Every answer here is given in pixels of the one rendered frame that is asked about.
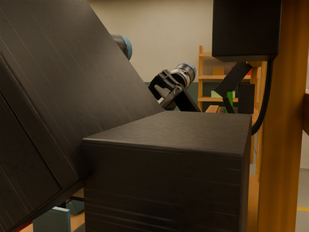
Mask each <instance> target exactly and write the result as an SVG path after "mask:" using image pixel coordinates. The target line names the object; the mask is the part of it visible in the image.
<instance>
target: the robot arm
mask: <svg viewBox="0 0 309 232"><path fill-rule="evenodd" d="M110 35H111V36H112V37H113V39H114V40H115V42H116V43H117V45H118V46H119V47H120V49H121V50H122V52H123V53H124V54H125V56H126V57H127V59H128V60H130V59H131V57H132V44H131V42H130V40H129V39H128V38H127V37H125V36H121V35H115V34H110ZM195 76H196V70H195V67H194V66H193V65H192V64H190V63H182V64H179V65H178V66H177V67H176V68H175V69H174V70H172V71H171V72H170V71H169V70H167V69H166V70H162V71H161V72H160V73H159V74H158V75H156V76H155V78H154V79H153V80H152V81H151V82H150V85H149V87H148V86H147V87H148V88H149V90H150V91H151V93H152V94H153V95H154V97H155V98H156V100H157V101H158V100H159V99H160V98H161V97H162V98H163V99H164V100H163V101H162V102H161V103H160V105H161V107H162V108H164V109H165V110H167V111H173V110H174V109H175V108H176V107H178V108H179V110H180V111H189V112H201V110H200V109H199V107H198V106H197V105H196V103H195V102H194V100H193V99H192V98H191V96H190V94H189V93H188V92H187V89H188V87H189V86H190V84H191V82H193V81H194V79H195Z"/></svg>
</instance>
